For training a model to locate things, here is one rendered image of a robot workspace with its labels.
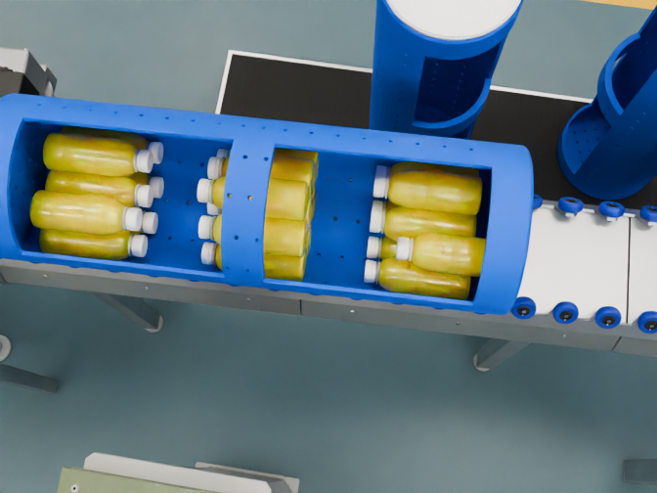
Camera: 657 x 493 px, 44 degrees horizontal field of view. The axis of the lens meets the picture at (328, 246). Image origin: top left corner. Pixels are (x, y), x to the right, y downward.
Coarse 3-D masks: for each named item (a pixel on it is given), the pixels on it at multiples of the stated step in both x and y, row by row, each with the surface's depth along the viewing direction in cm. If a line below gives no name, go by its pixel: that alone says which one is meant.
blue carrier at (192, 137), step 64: (0, 128) 130; (128, 128) 130; (192, 128) 131; (256, 128) 132; (320, 128) 133; (0, 192) 128; (192, 192) 154; (256, 192) 126; (320, 192) 152; (512, 192) 125; (0, 256) 139; (64, 256) 136; (128, 256) 148; (192, 256) 149; (256, 256) 129; (320, 256) 150; (512, 256) 124
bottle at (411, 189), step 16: (400, 176) 137; (416, 176) 137; (432, 176) 137; (448, 176) 137; (464, 176) 137; (384, 192) 138; (400, 192) 137; (416, 192) 136; (432, 192) 136; (448, 192) 136; (464, 192) 136; (480, 192) 136; (416, 208) 139; (432, 208) 138; (448, 208) 137; (464, 208) 137
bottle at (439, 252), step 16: (416, 240) 135; (432, 240) 134; (448, 240) 134; (464, 240) 135; (480, 240) 135; (416, 256) 135; (432, 256) 134; (448, 256) 134; (464, 256) 133; (480, 256) 133; (448, 272) 136; (464, 272) 135; (480, 272) 134
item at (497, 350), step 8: (488, 344) 219; (496, 344) 206; (504, 344) 194; (512, 344) 192; (520, 344) 190; (480, 352) 231; (488, 352) 217; (496, 352) 206; (504, 352) 204; (512, 352) 203; (480, 360) 230; (488, 360) 221; (496, 360) 219; (504, 360) 218; (480, 368) 239; (488, 368) 236
